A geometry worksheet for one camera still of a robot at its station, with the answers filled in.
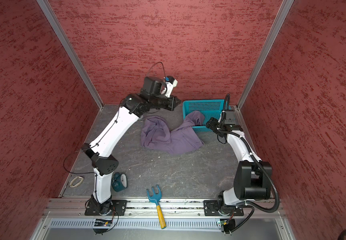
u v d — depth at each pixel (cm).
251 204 47
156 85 54
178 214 73
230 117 68
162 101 60
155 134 101
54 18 75
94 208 69
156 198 76
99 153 47
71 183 81
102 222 73
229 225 71
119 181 75
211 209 74
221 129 64
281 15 74
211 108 126
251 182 43
